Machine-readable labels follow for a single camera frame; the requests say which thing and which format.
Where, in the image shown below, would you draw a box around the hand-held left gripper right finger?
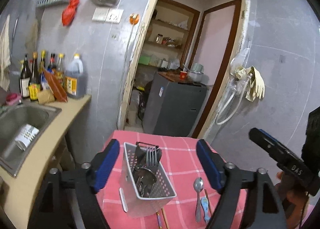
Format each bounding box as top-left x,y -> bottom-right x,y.
196,139 -> 288,229

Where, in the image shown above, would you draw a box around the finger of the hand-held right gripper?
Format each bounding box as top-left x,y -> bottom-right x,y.
249,128 -> 300,167
259,129 -> 297,157

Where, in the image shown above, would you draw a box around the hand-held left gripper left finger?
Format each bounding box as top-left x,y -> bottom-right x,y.
27,138 -> 120,229

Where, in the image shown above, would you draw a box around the metal peeler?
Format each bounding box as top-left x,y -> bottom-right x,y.
135,141 -> 160,169

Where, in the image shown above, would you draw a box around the blue handled spoon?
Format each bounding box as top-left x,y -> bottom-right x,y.
201,196 -> 211,224

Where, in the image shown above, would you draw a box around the white perforated utensil holder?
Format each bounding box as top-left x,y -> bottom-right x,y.
119,141 -> 177,219

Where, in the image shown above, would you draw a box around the person's right hand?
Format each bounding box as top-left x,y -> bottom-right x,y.
276,171 -> 310,219

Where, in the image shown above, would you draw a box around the pink checked tablecloth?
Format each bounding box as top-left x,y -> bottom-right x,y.
96,130 -> 250,229

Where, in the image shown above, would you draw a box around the pale rubber gloves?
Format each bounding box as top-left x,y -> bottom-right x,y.
234,66 -> 265,102

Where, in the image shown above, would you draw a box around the grey cabinet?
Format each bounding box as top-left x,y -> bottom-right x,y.
142,72 -> 208,136

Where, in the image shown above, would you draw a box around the beige kitchen counter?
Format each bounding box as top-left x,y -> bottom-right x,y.
0,94 -> 92,229

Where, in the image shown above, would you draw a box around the white perforated drainer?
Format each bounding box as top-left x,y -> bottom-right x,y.
14,123 -> 40,151

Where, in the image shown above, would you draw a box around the clear bag beside gloves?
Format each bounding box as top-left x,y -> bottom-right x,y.
229,48 -> 250,95

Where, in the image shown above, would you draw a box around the brown paper packet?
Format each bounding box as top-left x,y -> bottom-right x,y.
37,90 -> 55,105

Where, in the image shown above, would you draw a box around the metal pot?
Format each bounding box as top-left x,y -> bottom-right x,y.
186,62 -> 204,83

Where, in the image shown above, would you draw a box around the large dark oil jug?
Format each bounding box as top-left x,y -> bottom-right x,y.
64,54 -> 87,99

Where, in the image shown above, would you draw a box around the orange snack packet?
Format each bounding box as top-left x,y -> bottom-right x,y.
42,67 -> 68,102

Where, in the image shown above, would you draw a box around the stainless steel sink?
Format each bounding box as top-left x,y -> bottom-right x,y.
0,104 -> 62,177

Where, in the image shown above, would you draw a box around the wooden cutting board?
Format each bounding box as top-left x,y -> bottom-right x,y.
158,69 -> 195,84

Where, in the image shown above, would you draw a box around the blue white packet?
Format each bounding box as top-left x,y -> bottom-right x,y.
40,73 -> 52,91

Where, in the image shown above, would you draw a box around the yellow capped sauce bottle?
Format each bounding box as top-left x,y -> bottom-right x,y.
56,53 -> 65,87

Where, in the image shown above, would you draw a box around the dark bottle yellow label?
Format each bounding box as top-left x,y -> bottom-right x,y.
29,52 -> 41,101

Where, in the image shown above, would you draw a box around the green box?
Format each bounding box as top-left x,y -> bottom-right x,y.
138,54 -> 153,65

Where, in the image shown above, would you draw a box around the pink scrub brush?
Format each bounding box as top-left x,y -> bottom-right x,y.
5,93 -> 22,106

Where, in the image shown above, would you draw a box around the red capped sauce bottle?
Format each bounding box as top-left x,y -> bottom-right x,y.
47,53 -> 57,75

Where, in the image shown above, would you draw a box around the wooden shelf unit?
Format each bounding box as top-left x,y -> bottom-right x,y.
136,0 -> 200,70

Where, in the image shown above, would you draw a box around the beige hanging towel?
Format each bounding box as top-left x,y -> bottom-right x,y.
0,15 -> 12,91

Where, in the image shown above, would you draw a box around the red plastic bag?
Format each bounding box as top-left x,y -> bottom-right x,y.
62,0 -> 80,26

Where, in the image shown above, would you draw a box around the hanging metal tool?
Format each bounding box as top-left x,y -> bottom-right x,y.
11,17 -> 19,45

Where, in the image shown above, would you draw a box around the white hose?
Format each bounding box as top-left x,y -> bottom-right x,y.
215,74 -> 253,126

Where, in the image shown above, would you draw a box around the wooden door frame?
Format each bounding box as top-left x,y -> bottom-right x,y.
117,0 -> 250,139

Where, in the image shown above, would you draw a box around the white wall socket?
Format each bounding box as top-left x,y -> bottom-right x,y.
105,9 -> 124,23

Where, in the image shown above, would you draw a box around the white wall switch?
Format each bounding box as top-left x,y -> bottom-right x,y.
92,7 -> 110,22

